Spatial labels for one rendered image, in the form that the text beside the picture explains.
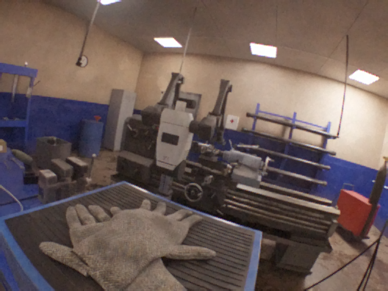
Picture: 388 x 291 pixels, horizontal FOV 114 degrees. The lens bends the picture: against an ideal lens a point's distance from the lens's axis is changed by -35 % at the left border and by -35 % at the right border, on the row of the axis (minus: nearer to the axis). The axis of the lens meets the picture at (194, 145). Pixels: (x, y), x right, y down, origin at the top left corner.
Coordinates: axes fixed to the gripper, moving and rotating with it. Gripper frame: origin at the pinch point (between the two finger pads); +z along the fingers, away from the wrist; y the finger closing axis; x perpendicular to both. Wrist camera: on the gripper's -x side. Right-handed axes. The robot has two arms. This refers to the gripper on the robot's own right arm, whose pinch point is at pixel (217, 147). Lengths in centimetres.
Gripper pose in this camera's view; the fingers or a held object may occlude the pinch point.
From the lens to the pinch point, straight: 195.6
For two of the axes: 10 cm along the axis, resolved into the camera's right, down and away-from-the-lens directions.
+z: -0.3, 8.0, 6.0
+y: -9.3, -2.4, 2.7
